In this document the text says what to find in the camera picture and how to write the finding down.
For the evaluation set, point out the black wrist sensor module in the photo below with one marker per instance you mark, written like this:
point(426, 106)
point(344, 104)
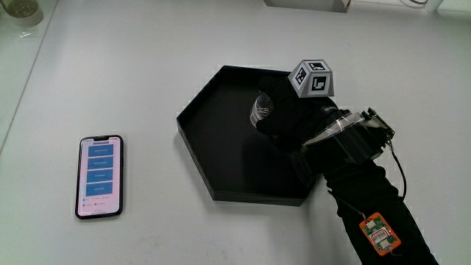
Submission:
point(353, 141)

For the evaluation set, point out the orange circuit board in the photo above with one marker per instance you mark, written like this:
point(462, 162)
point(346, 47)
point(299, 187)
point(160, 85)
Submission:
point(380, 233)

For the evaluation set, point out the person's right hand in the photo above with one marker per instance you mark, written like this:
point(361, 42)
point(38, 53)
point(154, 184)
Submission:
point(294, 117)

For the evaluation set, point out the glass jar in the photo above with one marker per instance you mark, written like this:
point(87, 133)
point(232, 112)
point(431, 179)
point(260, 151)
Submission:
point(23, 10)

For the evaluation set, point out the person's right forearm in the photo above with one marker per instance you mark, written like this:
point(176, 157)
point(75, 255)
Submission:
point(371, 198)

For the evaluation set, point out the grey box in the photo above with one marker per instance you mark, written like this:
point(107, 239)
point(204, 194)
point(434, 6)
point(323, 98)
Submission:
point(307, 4)

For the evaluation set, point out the clear jar of paper clips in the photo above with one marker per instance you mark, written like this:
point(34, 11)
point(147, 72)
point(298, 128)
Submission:
point(260, 109)

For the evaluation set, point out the black hexagonal plate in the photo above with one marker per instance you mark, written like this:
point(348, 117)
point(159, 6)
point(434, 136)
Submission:
point(224, 147)

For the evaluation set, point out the black smartphone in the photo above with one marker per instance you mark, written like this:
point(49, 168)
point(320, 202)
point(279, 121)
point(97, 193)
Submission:
point(99, 176)

